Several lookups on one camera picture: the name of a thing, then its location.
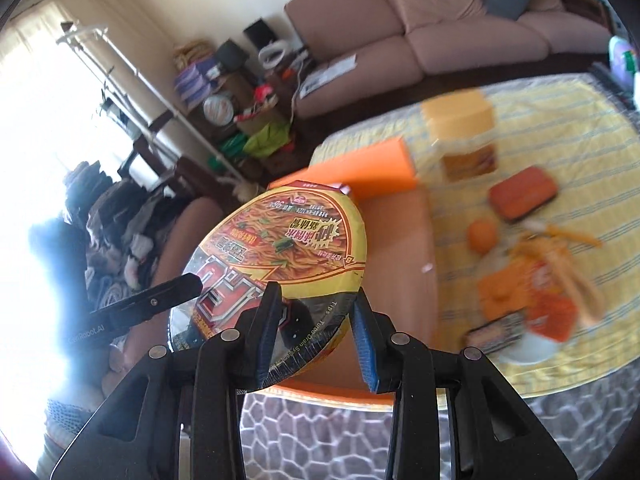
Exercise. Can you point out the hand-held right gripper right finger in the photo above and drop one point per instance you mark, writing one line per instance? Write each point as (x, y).
(367, 355)

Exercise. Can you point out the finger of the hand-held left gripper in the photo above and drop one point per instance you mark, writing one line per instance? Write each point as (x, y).
(152, 301)

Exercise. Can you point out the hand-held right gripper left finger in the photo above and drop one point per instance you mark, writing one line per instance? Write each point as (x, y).
(265, 355)

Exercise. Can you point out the checkered toy car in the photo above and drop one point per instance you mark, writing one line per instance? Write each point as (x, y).
(495, 334)

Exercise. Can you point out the instant noodle bowl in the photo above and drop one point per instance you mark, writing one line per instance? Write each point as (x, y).
(300, 230)

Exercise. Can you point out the orange fruit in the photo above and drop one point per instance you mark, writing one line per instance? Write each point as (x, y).
(482, 234)

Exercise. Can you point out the orange cardboard box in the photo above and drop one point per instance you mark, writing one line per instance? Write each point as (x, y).
(380, 170)

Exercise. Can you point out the clear jar with yellow lid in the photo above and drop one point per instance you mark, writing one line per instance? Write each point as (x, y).
(460, 115)

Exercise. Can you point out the yellow plaid cloth desktop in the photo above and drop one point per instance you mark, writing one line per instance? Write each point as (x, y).
(575, 160)

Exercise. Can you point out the brown armchair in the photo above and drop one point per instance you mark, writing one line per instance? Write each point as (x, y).
(185, 240)

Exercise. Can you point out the grey patterned rug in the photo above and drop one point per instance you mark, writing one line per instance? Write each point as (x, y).
(320, 435)

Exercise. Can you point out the pile of clothes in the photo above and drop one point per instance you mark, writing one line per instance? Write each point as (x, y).
(115, 210)

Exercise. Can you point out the dark wooden chair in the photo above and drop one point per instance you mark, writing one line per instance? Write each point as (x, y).
(170, 167)

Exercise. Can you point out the white bowl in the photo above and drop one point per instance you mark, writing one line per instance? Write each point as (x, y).
(530, 351)

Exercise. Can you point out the red orange packet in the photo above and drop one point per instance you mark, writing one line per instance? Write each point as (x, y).
(552, 317)

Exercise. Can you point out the green bag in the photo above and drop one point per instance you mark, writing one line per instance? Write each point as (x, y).
(267, 140)

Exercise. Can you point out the round printed tin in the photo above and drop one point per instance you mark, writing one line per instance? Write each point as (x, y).
(218, 109)

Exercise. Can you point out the brown cardboard box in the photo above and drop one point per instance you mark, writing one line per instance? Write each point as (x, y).
(260, 121)

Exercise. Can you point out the white clothes rack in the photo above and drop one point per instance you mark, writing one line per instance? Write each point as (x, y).
(145, 85)

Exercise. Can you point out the beige sticks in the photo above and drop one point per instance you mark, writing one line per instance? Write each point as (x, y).
(575, 280)

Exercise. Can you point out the stack of purple boxes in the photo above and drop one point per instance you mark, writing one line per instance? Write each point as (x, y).
(196, 80)

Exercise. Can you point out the red pink cloth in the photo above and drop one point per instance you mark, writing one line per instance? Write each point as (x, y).
(263, 93)

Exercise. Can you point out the black speaker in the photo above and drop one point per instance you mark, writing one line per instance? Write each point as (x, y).
(260, 34)
(232, 55)

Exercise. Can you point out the white papers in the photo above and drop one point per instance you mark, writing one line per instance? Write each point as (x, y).
(330, 76)

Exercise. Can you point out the brown sofa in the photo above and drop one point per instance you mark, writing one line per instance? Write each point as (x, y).
(380, 55)

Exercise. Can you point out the pale purple container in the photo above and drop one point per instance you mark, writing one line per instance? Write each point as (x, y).
(624, 55)

